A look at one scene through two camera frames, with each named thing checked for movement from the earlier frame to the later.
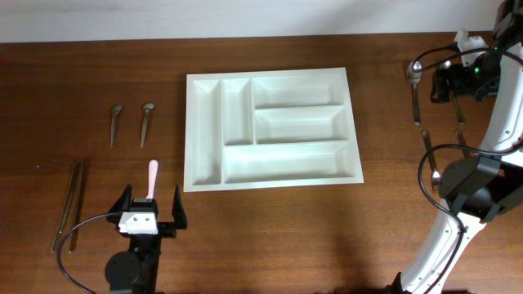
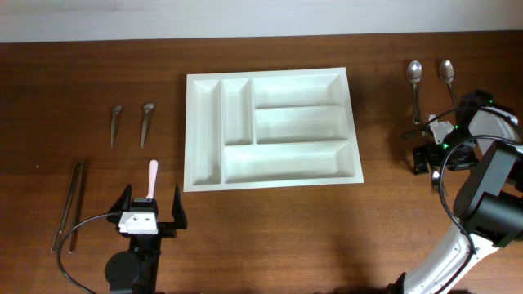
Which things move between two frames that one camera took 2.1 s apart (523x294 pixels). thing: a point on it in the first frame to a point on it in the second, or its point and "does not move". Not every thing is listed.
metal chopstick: [66, 205] does not move
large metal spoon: [414, 77] does not move
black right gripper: [438, 84] to [433, 158]
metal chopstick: [75, 211] does not move
